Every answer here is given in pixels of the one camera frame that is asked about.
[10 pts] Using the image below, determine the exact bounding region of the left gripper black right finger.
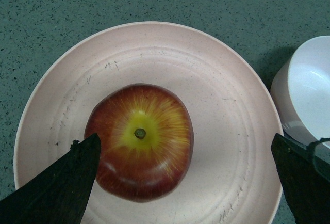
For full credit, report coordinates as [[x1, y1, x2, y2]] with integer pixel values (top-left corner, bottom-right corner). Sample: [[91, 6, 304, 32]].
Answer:
[[271, 133, 329, 223]]

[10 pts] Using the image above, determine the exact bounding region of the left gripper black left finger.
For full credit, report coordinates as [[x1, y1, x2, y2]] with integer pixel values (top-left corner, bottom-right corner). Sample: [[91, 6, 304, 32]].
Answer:
[[1, 134, 101, 223]]

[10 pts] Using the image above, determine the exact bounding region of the red yellow apple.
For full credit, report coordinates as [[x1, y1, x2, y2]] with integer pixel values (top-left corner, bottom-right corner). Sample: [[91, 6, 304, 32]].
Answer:
[[85, 84, 194, 202]]

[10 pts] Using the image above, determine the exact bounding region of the pink round plate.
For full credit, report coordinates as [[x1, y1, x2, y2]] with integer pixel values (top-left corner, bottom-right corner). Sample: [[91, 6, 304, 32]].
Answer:
[[14, 22, 282, 223]]

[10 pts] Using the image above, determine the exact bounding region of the pale pink bowl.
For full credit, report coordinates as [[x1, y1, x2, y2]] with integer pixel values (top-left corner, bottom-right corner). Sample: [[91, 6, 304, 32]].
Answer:
[[271, 36, 329, 145]]

